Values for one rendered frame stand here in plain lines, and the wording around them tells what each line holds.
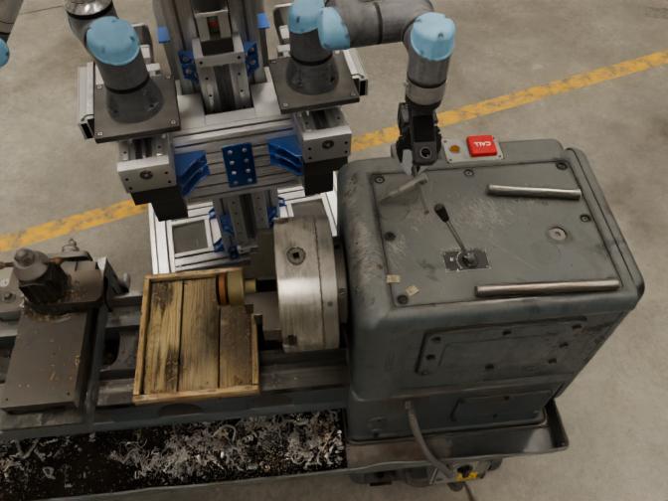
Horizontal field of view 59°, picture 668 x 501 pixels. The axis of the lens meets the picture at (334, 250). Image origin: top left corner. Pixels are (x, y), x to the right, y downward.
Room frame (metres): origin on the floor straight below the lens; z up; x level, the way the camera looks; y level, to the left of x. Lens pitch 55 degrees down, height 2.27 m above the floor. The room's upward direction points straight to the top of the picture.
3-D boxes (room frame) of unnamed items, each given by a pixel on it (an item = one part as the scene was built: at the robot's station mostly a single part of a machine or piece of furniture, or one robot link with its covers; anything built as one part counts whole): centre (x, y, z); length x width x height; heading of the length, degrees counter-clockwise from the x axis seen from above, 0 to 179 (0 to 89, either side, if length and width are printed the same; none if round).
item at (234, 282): (0.73, 0.22, 1.08); 0.09 x 0.09 x 0.09; 6
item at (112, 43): (1.27, 0.55, 1.33); 0.13 x 0.12 x 0.14; 34
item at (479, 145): (1.01, -0.35, 1.26); 0.06 x 0.06 x 0.02; 6
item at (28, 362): (0.70, 0.69, 0.95); 0.43 x 0.17 x 0.05; 6
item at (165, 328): (0.72, 0.35, 0.89); 0.36 x 0.30 x 0.04; 6
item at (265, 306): (0.65, 0.14, 1.09); 0.12 x 0.11 x 0.05; 6
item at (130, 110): (1.27, 0.54, 1.21); 0.15 x 0.15 x 0.10
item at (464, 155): (1.01, -0.33, 1.23); 0.13 x 0.08 x 0.05; 96
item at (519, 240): (0.80, -0.32, 1.06); 0.59 x 0.48 x 0.39; 96
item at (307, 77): (1.38, 0.06, 1.21); 0.15 x 0.15 x 0.10
